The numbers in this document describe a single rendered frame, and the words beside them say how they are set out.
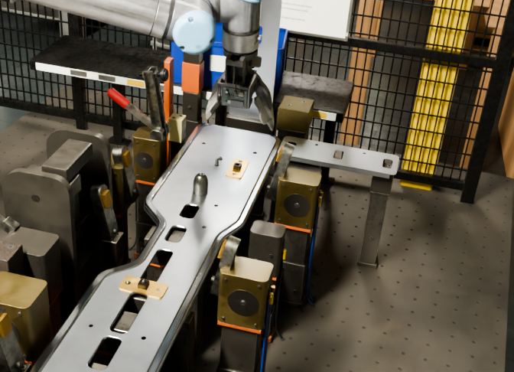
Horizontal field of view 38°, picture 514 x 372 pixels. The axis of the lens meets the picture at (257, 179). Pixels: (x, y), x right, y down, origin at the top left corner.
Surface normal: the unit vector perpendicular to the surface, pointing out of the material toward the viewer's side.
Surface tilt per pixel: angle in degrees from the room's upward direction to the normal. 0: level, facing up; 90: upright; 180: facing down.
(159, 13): 66
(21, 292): 0
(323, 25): 90
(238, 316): 90
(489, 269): 0
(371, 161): 0
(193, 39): 90
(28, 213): 90
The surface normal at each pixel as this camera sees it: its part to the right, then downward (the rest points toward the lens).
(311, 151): 0.07, -0.85
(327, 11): -0.24, 0.49
